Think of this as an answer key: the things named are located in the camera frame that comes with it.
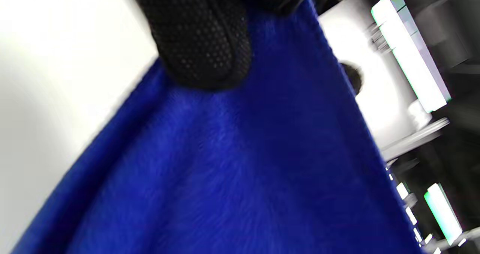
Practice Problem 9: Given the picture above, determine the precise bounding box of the person's left hand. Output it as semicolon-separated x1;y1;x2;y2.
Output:
126;0;319;91

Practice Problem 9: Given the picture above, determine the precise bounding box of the blue towel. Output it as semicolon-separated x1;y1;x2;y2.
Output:
11;0;426;254

